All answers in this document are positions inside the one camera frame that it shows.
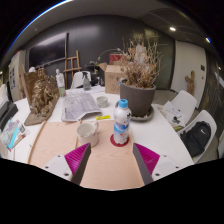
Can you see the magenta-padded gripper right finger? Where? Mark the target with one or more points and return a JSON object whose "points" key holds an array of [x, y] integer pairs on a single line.
{"points": [[150, 160]]}

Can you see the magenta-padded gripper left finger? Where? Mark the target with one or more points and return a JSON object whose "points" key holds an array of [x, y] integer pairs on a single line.
{"points": [[75, 160]]}

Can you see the white blue-capped drink bottle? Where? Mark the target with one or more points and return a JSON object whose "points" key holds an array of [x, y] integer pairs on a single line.
{"points": [[122, 123]]}

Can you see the white ceramic mug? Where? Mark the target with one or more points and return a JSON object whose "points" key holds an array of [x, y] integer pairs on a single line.
{"points": [[87, 138]]}

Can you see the light wooden board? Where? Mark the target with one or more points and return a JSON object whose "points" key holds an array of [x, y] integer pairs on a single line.
{"points": [[106, 166]]}

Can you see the flat round red coaster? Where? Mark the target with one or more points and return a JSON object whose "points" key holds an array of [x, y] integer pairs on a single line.
{"points": [[112, 140]]}

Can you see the grey plant saucer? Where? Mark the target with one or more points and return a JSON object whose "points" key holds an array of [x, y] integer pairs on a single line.
{"points": [[148, 116]]}

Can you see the small yellow strip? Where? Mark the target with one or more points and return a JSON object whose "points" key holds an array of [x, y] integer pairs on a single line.
{"points": [[103, 117]]}

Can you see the black backpack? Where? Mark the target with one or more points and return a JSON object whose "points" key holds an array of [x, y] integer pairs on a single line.
{"points": [[196, 138]]}

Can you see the stack of papers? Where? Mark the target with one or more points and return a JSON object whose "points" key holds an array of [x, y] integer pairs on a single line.
{"points": [[171, 113]]}

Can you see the printed newspaper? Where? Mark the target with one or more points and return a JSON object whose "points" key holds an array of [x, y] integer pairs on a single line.
{"points": [[78, 105]]}

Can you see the dried plant in grey pot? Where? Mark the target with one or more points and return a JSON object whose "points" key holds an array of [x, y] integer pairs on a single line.
{"points": [[136, 98]]}

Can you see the small round tin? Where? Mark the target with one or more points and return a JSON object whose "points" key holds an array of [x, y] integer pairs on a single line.
{"points": [[102, 102]]}

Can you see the colourful book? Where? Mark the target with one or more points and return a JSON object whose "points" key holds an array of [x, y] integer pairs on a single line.
{"points": [[13, 131]]}

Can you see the green-labelled bottle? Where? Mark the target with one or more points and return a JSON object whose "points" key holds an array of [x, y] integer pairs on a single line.
{"points": [[62, 91]]}

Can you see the grey spray bottle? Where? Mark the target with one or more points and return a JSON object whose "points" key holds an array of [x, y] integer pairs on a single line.
{"points": [[86, 83]]}

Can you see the black desk device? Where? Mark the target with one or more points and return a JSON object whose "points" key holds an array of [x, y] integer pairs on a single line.
{"points": [[8, 115]]}

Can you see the small white figurine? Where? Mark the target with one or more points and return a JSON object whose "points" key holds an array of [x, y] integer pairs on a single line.
{"points": [[60, 80]]}

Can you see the wooden figure sculpture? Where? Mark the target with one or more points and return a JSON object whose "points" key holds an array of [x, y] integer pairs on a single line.
{"points": [[190, 83]]}

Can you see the wooden easel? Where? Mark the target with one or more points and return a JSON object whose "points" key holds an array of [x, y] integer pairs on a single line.
{"points": [[71, 65]]}

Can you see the dark double door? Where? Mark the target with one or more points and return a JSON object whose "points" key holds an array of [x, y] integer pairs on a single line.
{"points": [[165, 60]]}

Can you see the white cabinet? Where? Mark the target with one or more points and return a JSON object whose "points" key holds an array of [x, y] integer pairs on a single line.
{"points": [[16, 73]]}

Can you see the red box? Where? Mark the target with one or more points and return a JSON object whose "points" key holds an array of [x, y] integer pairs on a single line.
{"points": [[115, 59]]}

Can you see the round ceiling spotlights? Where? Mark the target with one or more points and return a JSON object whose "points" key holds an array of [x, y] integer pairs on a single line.
{"points": [[172, 29]]}

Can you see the long ceiling light panel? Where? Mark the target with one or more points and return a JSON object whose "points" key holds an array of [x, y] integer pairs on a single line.
{"points": [[33, 18]]}

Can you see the dark wall screen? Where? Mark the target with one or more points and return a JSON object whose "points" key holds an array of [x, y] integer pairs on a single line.
{"points": [[48, 50]]}

